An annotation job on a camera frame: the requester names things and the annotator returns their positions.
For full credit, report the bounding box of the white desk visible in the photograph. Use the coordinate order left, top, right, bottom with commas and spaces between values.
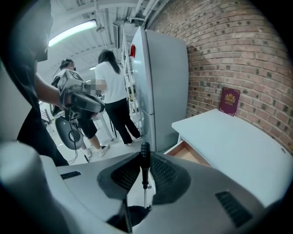
171, 108, 293, 208

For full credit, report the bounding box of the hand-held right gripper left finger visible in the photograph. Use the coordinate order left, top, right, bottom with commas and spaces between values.
39, 152, 142, 234

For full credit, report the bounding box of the black round pad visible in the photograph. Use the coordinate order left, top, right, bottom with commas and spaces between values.
54, 116, 84, 150

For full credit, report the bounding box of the person's left forearm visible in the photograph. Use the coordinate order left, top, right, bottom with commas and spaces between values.
34, 72, 67, 110

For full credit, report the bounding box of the grey refrigerator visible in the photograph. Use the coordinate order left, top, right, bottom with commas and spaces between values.
129, 26, 190, 153

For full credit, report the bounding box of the maroon book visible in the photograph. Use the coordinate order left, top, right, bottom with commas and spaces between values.
218, 86, 241, 117

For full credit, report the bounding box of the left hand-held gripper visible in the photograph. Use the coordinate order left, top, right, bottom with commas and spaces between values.
57, 69, 105, 122

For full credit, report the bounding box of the person's black clothing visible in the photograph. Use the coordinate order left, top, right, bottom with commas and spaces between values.
0, 0, 69, 167

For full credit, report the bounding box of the white shelving rack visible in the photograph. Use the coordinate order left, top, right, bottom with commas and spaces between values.
120, 27, 144, 133

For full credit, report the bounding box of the long ceiling light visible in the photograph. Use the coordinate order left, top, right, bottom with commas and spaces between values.
47, 20, 98, 48

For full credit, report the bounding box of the black handled screwdriver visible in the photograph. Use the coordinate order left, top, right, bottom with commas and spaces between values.
140, 141, 152, 210

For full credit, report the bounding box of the white wooden drawer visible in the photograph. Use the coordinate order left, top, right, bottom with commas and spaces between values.
164, 139, 212, 169

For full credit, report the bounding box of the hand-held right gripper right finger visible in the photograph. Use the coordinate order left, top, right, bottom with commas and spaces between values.
137, 151, 267, 234

